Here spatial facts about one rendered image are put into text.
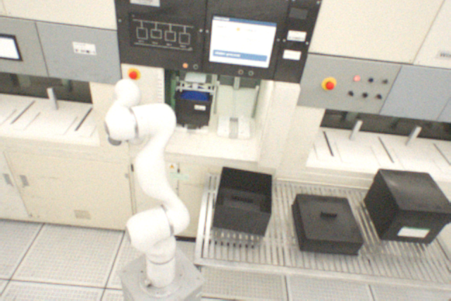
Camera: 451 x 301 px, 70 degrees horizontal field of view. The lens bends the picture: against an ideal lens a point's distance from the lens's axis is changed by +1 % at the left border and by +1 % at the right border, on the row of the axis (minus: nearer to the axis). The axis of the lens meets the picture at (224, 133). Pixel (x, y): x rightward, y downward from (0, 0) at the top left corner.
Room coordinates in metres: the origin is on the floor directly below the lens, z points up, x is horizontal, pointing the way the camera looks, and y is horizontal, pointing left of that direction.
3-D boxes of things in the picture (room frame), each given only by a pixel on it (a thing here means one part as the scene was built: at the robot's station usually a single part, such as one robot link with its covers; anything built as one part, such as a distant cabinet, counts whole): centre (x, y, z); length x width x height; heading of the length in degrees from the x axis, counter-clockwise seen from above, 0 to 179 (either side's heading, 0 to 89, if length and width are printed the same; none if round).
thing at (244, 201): (1.14, -0.14, 0.85); 0.28 x 0.28 x 0.17; 87
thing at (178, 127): (1.72, 0.22, 0.89); 0.22 x 0.21 x 0.04; 2
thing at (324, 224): (1.10, -0.58, 0.83); 0.29 x 0.29 x 0.13; 4
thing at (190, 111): (1.72, 0.22, 1.06); 0.24 x 0.20 x 0.32; 92
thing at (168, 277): (0.73, 0.19, 0.85); 0.19 x 0.19 x 0.18
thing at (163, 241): (0.71, 0.22, 1.07); 0.19 x 0.12 x 0.24; 125
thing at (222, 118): (1.73, -0.05, 0.89); 0.22 x 0.21 x 0.04; 2
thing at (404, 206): (1.22, -1.00, 0.89); 0.29 x 0.29 x 0.25; 4
